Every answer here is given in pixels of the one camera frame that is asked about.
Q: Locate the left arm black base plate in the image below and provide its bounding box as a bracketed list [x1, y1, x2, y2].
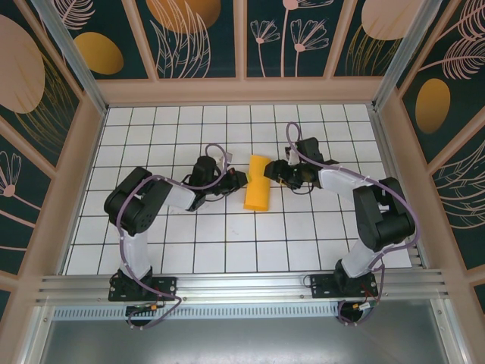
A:
[108, 275, 178, 303]

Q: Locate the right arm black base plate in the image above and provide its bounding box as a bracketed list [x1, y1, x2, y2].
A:
[309, 273, 378, 300]

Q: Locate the grey metal sheet panel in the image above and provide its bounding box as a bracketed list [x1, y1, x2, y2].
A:
[36, 318, 454, 364]

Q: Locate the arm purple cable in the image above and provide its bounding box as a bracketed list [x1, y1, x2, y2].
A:
[116, 143, 234, 331]
[286, 121, 420, 328]

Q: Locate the long aluminium mounting rail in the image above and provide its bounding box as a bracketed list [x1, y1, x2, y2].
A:
[36, 269, 454, 304]

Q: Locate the slotted metal cable strip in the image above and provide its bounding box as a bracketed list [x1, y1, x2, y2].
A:
[52, 306, 342, 319]

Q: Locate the right gripper thin black cable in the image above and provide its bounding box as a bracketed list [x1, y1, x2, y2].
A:
[290, 180, 318, 196]

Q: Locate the yellow paper sheet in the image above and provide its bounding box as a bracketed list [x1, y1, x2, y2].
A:
[242, 153, 272, 212]

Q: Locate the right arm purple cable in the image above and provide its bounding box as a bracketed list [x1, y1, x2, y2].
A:
[286, 121, 420, 328]

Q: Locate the aluminium side rail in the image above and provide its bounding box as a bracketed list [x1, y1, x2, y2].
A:
[369, 105, 431, 269]

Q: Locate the aluminium frame post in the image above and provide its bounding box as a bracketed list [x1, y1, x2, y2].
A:
[373, 0, 454, 111]
[32, 0, 109, 115]

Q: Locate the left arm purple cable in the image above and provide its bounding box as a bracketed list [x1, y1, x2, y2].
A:
[116, 143, 234, 331]

